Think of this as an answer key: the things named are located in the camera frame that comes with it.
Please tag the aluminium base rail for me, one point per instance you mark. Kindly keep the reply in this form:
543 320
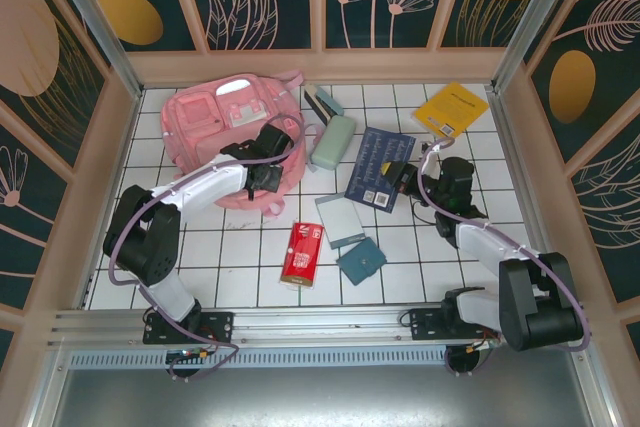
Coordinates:
320 322

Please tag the grey metal sheet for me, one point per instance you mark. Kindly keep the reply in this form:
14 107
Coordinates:
320 397

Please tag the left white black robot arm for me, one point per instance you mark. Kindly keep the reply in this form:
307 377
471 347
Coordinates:
145 242

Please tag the grey notebook with teal band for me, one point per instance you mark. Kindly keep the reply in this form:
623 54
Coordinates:
337 217

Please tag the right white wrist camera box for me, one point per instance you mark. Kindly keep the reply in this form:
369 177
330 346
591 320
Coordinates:
444 144

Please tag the aluminium corner post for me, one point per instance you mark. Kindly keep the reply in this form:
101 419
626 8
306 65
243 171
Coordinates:
537 22
97 22

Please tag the red packet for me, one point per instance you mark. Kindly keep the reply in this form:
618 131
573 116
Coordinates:
302 254

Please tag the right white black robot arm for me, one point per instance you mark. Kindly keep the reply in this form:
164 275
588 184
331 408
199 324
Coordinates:
540 307

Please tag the large dark blue book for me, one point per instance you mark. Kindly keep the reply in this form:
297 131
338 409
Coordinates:
375 162

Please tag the yellow book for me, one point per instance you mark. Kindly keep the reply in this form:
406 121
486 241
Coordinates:
450 109

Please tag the blue grey stapler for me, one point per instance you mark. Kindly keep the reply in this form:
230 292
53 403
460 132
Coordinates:
325 102

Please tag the pale green pencil case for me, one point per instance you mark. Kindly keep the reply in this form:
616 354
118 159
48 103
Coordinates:
332 144

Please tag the aluminium side rail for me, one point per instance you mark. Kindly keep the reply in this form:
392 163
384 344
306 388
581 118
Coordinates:
132 112
515 157

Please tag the pink backpack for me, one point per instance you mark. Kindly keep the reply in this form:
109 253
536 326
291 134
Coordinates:
200 117

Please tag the teal snap wallet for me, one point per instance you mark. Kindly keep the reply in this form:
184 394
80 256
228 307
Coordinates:
360 262

